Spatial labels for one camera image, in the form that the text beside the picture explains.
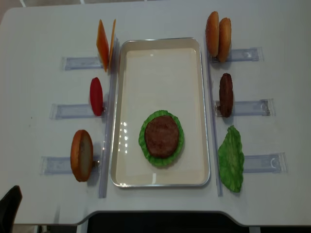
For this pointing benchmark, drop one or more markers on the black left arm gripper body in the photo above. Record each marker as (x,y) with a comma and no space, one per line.
(9,205)

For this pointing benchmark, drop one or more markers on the orange cheese slice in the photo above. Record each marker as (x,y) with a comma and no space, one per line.
(112,45)
(102,45)

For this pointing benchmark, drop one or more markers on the bread bun slice left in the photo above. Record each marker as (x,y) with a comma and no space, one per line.
(81,155)

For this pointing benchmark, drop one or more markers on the red tomato slice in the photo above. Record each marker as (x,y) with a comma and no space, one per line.
(96,97)

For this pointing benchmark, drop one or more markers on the green lettuce leaf on tray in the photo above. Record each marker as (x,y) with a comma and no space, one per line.
(158,162)

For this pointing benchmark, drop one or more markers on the brown meat patty on tray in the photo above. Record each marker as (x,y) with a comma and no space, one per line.
(162,136)

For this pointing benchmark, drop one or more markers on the green lettuce leaf standing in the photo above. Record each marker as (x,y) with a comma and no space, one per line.
(231,160)

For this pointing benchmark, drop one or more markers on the brown meat patty standing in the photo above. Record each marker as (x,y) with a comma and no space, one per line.
(226,95)

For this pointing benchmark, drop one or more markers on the bread bun far right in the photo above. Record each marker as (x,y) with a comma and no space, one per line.
(212,34)

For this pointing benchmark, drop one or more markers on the bread bun near right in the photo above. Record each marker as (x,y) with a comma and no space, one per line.
(224,39)

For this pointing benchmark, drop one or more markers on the clear long strip left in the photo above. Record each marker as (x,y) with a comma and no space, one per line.
(107,136)

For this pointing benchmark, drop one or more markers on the clear long strip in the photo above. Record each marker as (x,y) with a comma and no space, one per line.
(107,136)
(213,123)

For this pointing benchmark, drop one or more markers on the white metal tray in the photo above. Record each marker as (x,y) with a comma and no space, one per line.
(155,77)

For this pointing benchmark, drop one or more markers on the clear long strip right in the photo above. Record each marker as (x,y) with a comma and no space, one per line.
(213,123)

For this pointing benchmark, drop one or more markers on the clear holder rail left bun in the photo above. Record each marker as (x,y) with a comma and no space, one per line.
(55,166)

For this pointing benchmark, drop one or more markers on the clear holder rail tomato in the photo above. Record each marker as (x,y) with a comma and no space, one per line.
(73,111)

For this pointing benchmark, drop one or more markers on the clear holder rail cheese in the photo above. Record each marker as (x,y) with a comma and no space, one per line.
(77,63)

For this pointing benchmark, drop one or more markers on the clear holder rail lettuce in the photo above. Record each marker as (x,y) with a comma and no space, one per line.
(270,163)

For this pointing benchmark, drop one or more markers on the clear holder rail patty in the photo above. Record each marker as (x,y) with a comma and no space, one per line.
(264,107)

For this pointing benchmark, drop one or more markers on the clear holder rail right buns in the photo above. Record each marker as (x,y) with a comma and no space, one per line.
(243,55)

